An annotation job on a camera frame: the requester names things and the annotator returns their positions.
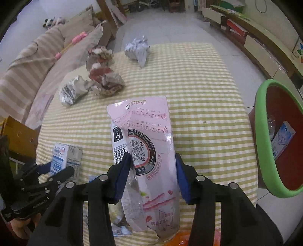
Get blue white milk carton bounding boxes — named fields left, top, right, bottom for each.
left=270, top=121, right=296, bottom=161
left=50, top=143, right=83, bottom=184

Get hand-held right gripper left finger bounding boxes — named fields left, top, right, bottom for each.
left=27, top=152, right=132, bottom=246

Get grey printed crumpled paper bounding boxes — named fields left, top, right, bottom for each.
left=59, top=76, right=91, bottom=107

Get leaning foam mats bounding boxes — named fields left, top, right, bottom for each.
left=104, top=0, right=127, bottom=26

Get blue white wrapper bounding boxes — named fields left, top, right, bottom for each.
left=111, top=212, right=133, bottom=237

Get red basin with green rim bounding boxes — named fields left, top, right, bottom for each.
left=254, top=79, right=303, bottom=199

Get pink carton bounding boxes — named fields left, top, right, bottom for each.
left=106, top=96, right=180, bottom=244

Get green box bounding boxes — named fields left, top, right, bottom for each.
left=218, top=0, right=247, bottom=7

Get yellow checked tablecloth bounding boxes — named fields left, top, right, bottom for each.
left=35, top=43, right=258, bottom=246

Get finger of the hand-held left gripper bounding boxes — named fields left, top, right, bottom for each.
left=38, top=166, right=75, bottom=190
left=25, top=162, right=52, bottom=180

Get red printed crumpled paper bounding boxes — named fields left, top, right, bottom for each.
left=89, top=63, right=125, bottom=97
left=86, top=45, right=114, bottom=71

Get red flat box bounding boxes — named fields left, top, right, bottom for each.
left=226, top=19, right=249, bottom=37

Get yellow cardboard box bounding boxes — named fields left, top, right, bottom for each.
left=1, top=115, right=40, bottom=159

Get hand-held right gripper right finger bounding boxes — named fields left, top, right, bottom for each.
left=175, top=153, right=283, bottom=246

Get green top television cabinet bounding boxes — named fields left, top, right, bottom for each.
left=202, top=5, right=303, bottom=95

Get spotted plush toy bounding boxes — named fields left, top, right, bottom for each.
left=43, top=16, right=65, bottom=28

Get pink toy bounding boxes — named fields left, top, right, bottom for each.
left=55, top=31, right=88, bottom=59

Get person's left hand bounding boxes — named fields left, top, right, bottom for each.
left=12, top=208, right=42, bottom=240

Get orange snack bag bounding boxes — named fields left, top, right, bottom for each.
left=163, top=230, right=222, bottom=246

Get beige cushion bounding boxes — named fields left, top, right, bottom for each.
left=58, top=6, right=101, bottom=46

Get framed star checkers board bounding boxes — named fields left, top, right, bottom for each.
left=292, top=38, right=303, bottom=63

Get crumpled white paper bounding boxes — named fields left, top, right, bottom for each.
left=125, top=35, right=151, bottom=68

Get black television cable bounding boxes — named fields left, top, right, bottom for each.
left=254, top=0, right=273, bottom=14

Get striped beige sofa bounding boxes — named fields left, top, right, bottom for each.
left=0, top=5, right=114, bottom=133

